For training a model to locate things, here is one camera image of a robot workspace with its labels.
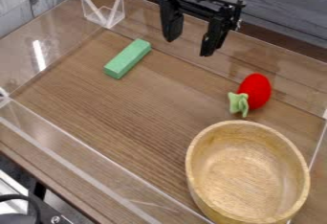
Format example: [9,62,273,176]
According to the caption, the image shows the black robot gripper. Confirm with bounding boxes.
[158,0,245,56]

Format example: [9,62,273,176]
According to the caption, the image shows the red plush strawberry toy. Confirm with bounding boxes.
[226,73,272,117]

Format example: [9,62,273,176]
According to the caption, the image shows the green rectangular block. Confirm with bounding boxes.
[104,39,152,79]

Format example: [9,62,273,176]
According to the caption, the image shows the clear acrylic tray walls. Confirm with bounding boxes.
[0,0,327,224]

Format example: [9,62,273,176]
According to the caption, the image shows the light wooden bowl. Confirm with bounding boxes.
[185,120,310,224]

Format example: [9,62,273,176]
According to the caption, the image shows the black metal equipment base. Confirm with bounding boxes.
[0,186,74,224]

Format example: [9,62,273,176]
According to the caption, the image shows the black cable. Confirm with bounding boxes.
[0,193,44,224]

